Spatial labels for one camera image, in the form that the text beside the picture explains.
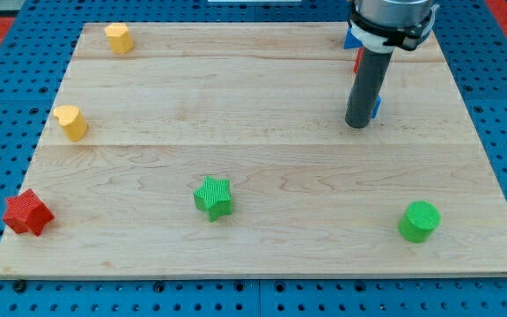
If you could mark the blue cube block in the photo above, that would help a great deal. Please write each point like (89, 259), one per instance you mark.
(376, 107)

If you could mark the red star block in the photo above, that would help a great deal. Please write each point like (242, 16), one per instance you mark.
(27, 213)

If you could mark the red cylinder block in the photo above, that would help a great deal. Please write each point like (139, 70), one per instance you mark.
(359, 56)

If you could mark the wooden board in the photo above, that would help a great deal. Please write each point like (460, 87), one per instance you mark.
(262, 105)

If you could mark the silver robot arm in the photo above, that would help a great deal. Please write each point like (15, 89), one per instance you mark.
(384, 25)

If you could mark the blue triangle block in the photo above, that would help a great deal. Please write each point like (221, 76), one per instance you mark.
(351, 41)

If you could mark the green cylinder block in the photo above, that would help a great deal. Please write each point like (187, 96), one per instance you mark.
(419, 221)

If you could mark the yellow heart block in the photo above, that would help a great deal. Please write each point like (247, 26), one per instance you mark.
(72, 122)

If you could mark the yellow pentagon block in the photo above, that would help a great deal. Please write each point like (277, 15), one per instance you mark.
(119, 37)

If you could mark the green star block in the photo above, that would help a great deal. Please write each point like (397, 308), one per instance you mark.
(213, 198)

